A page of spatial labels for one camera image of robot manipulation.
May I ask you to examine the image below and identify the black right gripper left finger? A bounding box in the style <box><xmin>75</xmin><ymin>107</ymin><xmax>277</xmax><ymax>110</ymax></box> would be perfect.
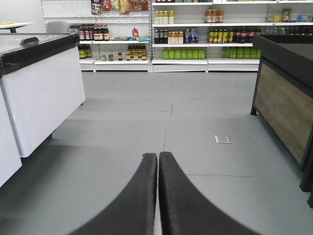
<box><xmin>71</xmin><ymin>153</ymin><xmax>157</xmax><ymax>235</ymax></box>

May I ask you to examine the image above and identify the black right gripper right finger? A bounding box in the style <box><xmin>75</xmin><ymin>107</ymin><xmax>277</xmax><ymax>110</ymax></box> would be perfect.
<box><xmin>158</xmin><ymin>152</ymin><xmax>256</xmax><ymax>235</ymax></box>

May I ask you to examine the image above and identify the metal floor socket plate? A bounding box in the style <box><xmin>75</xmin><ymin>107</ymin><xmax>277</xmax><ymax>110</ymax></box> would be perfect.
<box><xmin>214</xmin><ymin>135</ymin><xmax>231</xmax><ymax>144</ymax></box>

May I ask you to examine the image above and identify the dark wooden display stand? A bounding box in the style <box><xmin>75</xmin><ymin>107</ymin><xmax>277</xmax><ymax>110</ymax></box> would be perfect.
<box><xmin>250</xmin><ymin>35</ymin><xmax>313</xmax><ymax>193</ymax></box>

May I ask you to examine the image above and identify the white chest freezer far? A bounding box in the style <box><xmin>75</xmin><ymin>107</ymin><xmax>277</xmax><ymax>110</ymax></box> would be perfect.
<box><xmin>0</xmin><ymin>33</ymin><xmax>85</xmax><ymax>158</ymax></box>

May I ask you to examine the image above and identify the white supermarket shelf unit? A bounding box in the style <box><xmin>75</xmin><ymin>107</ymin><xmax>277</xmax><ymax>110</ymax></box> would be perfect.
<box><xmin>41</xmin><ymin>0</ymin><xmax>313</xmax><ymax>72</ymax></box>

